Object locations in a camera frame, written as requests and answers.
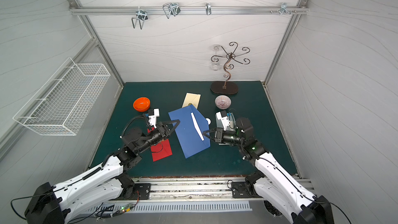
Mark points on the red envelope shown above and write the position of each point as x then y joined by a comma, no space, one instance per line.
161,150

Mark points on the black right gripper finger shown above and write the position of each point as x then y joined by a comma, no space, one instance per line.
208,132
211,138

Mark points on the cream envelope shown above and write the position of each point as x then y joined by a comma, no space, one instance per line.
191,99

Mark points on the striped ceramic bowl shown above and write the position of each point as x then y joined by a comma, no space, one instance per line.
223,102

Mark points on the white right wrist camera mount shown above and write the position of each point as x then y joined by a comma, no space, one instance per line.
223,120

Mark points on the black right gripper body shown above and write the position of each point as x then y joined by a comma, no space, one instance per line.
218,135

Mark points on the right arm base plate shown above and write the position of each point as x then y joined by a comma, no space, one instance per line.
240,191

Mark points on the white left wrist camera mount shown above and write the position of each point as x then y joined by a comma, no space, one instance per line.
153,114

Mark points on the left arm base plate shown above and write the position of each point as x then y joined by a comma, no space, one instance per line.
139,191

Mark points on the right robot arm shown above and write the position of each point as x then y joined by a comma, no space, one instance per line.
284,195

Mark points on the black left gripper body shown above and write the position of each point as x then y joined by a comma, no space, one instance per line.
163,129

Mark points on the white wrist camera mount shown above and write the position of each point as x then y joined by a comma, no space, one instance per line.
223,120
153,114

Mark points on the orange plastic bowl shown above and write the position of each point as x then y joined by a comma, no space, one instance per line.
142,104

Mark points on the aluminium crossbar rail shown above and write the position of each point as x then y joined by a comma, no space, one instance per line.
185,10

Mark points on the dark jewelry stand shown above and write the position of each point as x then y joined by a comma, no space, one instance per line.
227,87

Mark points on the light blue envelope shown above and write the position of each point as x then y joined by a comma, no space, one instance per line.
231,124

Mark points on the dark blue envelope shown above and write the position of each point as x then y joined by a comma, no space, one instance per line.
190,130

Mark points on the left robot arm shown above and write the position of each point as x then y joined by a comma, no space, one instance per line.
60,203

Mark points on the white wire basket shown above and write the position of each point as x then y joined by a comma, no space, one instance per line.
61,105

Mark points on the metal hook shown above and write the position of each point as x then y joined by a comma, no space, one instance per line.
171,9
208,9
139,19
284,9

